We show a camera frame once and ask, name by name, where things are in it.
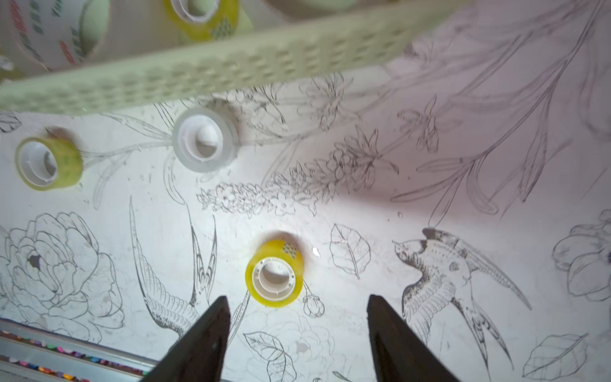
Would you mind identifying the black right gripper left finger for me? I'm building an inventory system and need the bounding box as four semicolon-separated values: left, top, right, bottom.
143;296;231;382

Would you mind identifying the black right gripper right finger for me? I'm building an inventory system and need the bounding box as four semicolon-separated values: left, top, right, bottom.
367;294;458;382

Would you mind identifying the large clear tape roll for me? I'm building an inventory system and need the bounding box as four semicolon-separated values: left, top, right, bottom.
1;0;111;74

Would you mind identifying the aluminium front rail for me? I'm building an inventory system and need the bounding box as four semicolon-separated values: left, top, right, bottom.
1;319;157;381

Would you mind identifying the pale green perforated storage basket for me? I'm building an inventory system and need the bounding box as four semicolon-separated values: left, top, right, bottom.
1;1;461;115

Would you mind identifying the small clear tape roll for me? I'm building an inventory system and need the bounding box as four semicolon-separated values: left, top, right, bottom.
173;108;239;173

